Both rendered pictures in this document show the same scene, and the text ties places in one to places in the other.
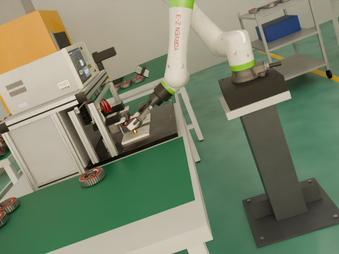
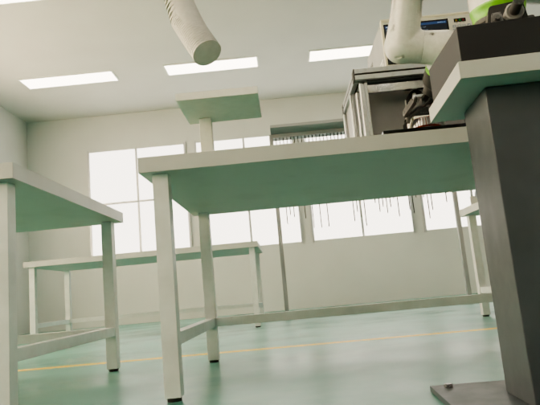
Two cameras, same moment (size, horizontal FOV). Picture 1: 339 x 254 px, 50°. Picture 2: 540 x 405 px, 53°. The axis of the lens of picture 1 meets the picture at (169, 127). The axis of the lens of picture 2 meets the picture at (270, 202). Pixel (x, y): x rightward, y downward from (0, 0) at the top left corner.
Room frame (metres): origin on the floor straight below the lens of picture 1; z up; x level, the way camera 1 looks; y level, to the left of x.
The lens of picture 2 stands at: (1.14, -1.68, 0.30)
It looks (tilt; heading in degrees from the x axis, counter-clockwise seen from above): 9 degrees up; 86
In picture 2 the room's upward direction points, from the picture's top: 5 degrees counter-clockwise
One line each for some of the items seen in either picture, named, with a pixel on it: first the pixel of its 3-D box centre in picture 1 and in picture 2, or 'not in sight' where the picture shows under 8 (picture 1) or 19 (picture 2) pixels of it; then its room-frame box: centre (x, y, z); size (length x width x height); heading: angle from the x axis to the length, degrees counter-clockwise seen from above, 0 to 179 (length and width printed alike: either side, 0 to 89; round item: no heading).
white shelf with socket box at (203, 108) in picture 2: not in sight; (224, 149); (1.12, 0.83, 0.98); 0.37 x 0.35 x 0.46; 175
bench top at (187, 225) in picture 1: (101, 150); (444, 167); (1.99, 0.41, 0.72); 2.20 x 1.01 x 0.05; 175
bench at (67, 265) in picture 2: not in sight; (154, 293); (0.32, 3.68, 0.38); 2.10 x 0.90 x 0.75; 175
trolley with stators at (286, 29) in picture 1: (280, 41); not in sight; (4.16, -1.58, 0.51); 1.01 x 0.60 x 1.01; 175
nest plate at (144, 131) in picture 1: (135, 134); not in sight; (1.85, 0.18, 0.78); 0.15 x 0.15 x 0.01; 85
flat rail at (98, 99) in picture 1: (102, 93); (443, 82); (1.98, 0.27, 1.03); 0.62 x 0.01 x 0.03; 175
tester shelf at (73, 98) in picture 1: (60, 97); (427, 87); (2.00, 0.49, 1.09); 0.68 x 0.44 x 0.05; 175
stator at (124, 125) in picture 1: (131, 123); (426, 124); (1.85, 0.18, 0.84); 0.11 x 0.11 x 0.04
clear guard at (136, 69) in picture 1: (121, 79); not in sight; (2.16, 0.16, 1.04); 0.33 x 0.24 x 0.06; 85
